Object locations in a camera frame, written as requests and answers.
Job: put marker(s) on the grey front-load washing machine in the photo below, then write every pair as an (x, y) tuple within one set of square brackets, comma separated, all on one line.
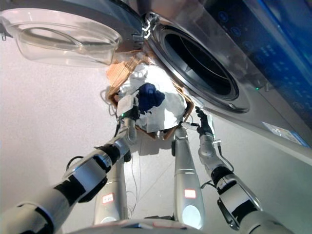
[(243, 61)]

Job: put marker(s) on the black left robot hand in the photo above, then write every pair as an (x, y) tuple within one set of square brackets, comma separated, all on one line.
[(126, 106)]

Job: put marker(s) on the silver right robot leg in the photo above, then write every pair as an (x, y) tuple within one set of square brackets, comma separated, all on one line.
[(186, 175)]

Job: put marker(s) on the white cloth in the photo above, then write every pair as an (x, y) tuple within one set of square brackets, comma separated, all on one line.
[(168, 109)]

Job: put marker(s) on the woven brown laundry basket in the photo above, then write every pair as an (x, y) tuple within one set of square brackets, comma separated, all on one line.
[(119, 73)]

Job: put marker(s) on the silver robot leg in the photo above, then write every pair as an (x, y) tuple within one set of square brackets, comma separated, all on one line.
[(114, 190), (186, 175)]

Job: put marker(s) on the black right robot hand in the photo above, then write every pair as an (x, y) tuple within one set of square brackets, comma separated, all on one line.
[(206, 124)]

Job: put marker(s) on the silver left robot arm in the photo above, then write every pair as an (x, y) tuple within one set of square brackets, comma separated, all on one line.
[(80, 175)]

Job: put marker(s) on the blue white energy label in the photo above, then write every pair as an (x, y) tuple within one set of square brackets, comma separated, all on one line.
[(285, 134)]

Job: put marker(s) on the silver left robot leg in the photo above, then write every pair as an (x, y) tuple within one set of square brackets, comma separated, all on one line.
[(114, 190)]

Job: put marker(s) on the round glass washer door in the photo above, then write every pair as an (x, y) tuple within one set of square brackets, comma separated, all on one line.
[(73, 31)]

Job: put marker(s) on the silver robot torso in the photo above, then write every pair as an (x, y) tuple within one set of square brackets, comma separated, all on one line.
[(141, 226)]

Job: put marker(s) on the navy blue cloth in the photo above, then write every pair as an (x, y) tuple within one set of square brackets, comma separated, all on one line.
[(148, 97)]

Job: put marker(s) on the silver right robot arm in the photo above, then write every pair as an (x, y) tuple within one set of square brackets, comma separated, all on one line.
[(234, 190)]

